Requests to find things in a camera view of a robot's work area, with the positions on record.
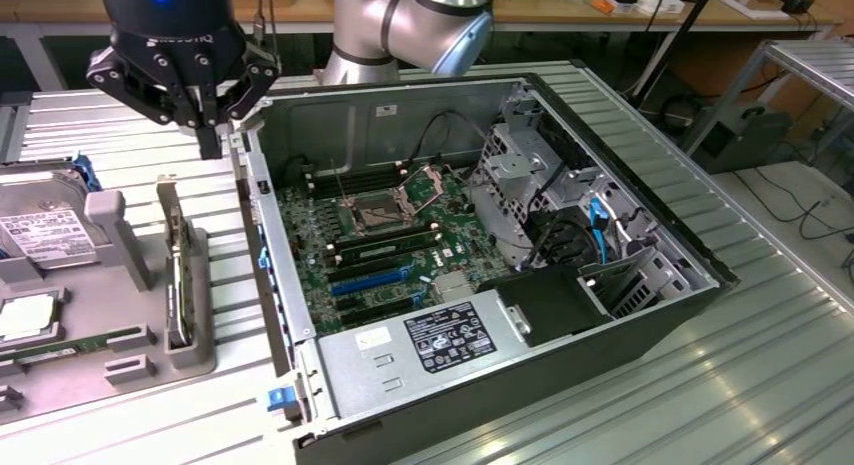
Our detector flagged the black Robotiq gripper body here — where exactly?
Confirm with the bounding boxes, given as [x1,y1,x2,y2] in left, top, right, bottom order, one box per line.
[97,0,248,89]

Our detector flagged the Nvidia graphics card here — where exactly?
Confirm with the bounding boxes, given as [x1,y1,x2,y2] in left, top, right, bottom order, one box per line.
[154,173,201,349]

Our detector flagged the black RAM slot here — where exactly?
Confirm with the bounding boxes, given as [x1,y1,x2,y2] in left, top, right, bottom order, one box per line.
[310,170,409,195]
[328,223,433,246]
[306,160,406,184]

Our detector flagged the thin metal locking lever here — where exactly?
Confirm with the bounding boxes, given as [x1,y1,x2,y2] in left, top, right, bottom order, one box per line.
[329,157,352,207]

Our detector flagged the silver hard disk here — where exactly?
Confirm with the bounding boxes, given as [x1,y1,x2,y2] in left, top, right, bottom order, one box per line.
[0,167,112,271]

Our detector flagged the CPU socket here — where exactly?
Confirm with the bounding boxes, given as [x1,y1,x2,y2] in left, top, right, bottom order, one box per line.
[342,189,414,234]

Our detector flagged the metal socket cover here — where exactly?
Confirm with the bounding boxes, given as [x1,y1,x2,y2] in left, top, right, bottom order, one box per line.
[396,164,445,206]

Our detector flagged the green RAM stick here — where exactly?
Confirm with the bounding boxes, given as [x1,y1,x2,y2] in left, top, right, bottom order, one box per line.
[332,230,440,264]
[0,334,112,369]

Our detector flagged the grey printed parts rack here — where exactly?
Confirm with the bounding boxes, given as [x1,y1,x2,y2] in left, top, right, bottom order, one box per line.
[0,187,218,411]

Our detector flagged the green motherboard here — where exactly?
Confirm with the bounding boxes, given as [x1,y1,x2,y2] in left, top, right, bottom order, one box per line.
[272,154,508,336]

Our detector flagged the blue expansion slot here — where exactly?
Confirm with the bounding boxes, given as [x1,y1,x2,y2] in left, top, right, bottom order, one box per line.
[329,264,409,294]

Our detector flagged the perforated silver disk bay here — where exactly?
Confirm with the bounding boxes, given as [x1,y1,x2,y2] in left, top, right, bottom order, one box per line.
[465,119,601,266]

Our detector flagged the silver CPU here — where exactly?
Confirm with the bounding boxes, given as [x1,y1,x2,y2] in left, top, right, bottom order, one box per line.
[0,292,58,346]

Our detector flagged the wooden desk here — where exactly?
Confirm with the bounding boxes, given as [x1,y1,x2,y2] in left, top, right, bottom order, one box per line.
[0,0,843,91]

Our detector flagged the small silver chipset heatsink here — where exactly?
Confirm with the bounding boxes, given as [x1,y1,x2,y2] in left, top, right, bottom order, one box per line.
[432,274,479,299]

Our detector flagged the orange and white box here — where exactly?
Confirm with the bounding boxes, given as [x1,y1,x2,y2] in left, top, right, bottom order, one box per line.
[589,0,641,16]

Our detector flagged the grey power supply unit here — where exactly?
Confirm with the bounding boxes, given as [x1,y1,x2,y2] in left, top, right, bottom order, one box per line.
[316,289,535,421]

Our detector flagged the black plastic fan shroud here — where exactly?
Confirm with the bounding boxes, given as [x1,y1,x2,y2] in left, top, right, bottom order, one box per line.
[476,269,612,349]

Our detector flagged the black tripod pole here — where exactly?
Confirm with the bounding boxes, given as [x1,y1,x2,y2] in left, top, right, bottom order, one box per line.
[629,0,712,99]

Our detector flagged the slanted silver drive cage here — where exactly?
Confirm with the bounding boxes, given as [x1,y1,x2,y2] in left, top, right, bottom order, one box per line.
[576,244,699,319]

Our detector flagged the open black PC case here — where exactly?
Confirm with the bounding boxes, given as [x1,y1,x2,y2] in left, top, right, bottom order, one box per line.
[229,72,741,465]

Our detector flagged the dark grey floor machine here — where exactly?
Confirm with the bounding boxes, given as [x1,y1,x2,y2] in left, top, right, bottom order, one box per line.
[685,104,795,174]

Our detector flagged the thin grey hanging cable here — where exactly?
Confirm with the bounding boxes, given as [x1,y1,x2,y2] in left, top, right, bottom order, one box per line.
[252,0,281,54]

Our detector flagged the grey aluminium rail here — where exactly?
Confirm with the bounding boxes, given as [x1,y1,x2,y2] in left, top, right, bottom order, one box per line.
[0,90,33,164]

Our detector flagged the black power wire bundle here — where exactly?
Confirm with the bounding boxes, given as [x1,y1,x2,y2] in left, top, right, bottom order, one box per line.
[525,209,595,266]

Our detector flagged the blue data wire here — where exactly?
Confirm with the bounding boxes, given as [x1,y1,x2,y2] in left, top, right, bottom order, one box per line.
[585,197,612,266]

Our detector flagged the aluminium frame table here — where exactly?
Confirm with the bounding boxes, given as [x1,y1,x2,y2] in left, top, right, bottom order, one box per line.
[723,37,854,151]

